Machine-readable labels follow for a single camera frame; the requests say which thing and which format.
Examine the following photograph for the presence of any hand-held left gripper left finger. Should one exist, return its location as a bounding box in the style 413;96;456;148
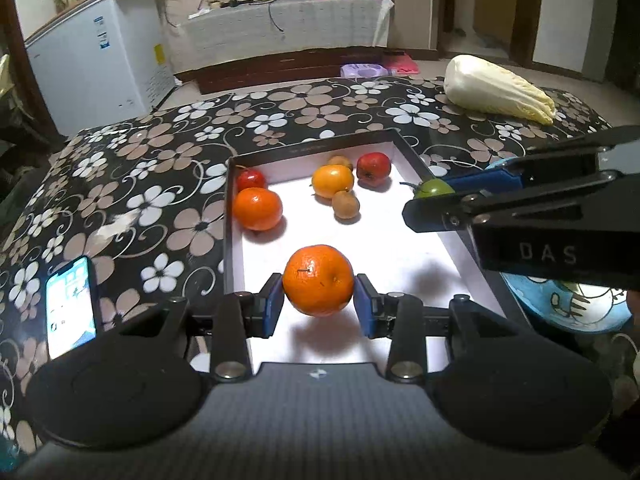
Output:
119;272;287;382

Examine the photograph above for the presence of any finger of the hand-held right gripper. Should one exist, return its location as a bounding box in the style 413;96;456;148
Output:
402;171;640;234
443;126;640;194

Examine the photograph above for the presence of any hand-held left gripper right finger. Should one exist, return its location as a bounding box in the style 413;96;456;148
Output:
354;274;521;382

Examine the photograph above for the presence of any green fruit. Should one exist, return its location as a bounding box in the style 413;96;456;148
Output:
400;178;456;198

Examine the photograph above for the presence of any black box with white inside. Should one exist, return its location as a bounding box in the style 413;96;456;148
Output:
222;128;533;376

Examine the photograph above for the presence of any large orange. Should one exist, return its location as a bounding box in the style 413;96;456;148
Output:
282;245;355;317

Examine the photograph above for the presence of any blue cartoon plate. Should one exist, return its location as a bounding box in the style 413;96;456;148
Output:
482;156;633;333

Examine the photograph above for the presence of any reddish orange tangerine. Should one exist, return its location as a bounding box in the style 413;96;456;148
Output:
232;187;284;232

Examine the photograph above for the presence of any yellow orange citrus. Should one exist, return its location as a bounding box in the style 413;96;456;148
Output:
311;164;355;199

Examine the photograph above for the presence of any napa cabbage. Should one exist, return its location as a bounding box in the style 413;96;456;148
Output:
444;54;557;126

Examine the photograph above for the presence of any small red apple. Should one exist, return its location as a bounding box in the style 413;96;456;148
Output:
236;167;267;192

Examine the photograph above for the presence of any pink plastic item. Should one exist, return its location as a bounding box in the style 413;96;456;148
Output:
385;54;420;76

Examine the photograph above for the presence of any black floral tablecloth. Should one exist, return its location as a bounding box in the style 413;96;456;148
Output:
0;75;640;461

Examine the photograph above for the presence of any smartphone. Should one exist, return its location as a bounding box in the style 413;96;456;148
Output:
45;256;97;361

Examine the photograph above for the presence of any dark wooden cabinet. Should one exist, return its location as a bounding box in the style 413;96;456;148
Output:
175;45;441;95

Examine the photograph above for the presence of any white cloth cover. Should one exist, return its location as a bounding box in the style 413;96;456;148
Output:
165;0;395;73

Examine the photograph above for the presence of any white chest freezer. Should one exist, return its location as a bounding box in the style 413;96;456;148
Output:
25;0;176;136

